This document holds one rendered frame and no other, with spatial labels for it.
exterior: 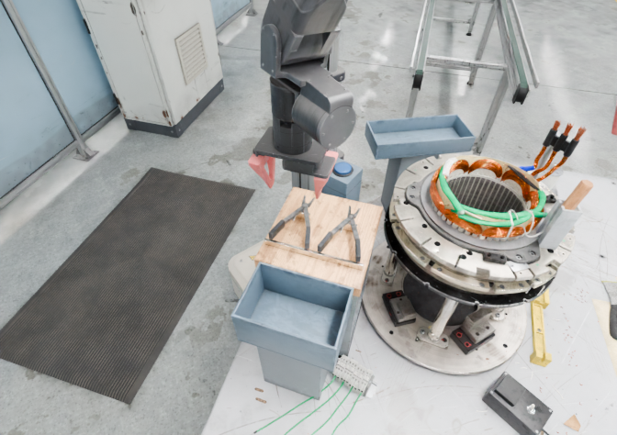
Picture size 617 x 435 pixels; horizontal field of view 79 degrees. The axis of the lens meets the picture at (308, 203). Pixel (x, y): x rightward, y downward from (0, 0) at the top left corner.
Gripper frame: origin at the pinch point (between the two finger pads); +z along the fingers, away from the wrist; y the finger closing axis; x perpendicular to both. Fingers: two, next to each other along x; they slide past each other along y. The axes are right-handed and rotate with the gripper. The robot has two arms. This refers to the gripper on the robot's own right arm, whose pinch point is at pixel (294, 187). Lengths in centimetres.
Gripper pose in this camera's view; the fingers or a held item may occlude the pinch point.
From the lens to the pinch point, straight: 62.2
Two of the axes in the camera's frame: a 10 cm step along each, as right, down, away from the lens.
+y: 9.5, 2.2, -2.1
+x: 3.1, -6.8, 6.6
